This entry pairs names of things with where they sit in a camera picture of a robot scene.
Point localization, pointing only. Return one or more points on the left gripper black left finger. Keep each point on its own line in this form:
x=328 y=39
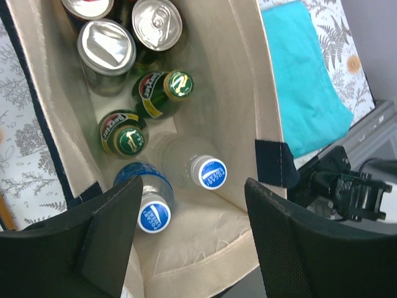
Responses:
x=82 y=252

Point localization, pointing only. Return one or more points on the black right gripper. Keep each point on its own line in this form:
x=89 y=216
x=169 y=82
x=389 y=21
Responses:
x=354 y=195

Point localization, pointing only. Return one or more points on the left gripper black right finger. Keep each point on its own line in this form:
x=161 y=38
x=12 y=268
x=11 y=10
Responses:
x=304 y=255

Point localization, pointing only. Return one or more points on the Pocari Sweat bottle blue label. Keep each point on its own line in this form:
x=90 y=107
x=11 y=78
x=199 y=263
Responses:
x=157 y=196

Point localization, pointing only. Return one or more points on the beige canvas tote bag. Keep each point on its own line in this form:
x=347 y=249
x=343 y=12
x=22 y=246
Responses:
x=209 y=246

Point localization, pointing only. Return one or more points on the Pocari Sweat bottle cloudy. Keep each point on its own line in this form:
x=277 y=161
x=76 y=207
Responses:
x=189 y=162

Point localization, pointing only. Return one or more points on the teal folded cloth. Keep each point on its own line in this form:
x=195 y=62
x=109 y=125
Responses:
x=313 y=116

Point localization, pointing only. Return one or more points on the floral patterned table mat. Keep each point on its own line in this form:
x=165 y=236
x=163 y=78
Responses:
x=29 y=181

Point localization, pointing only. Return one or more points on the green Perrier bottle near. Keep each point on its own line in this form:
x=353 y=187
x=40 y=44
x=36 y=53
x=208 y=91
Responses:
x=123 y=133

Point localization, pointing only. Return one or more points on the green perrier bottle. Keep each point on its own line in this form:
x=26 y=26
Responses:
x=158 y=95
x=123 y=133

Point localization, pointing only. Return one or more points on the green Perrier bottle far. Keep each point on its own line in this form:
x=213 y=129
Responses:
x=158 y=95

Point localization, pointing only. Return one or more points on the dark can dented lid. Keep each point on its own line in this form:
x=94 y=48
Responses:
x=107 y=52

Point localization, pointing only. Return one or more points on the dark can silver pull-tab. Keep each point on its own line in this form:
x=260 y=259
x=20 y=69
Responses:
x=157 y=27

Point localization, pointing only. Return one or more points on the red tab can left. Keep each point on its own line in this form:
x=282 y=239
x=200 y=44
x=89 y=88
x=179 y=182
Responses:
x=80 y=10

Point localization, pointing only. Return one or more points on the aluminium frame rail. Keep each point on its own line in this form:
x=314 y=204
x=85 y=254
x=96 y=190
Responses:
x=374 y=136

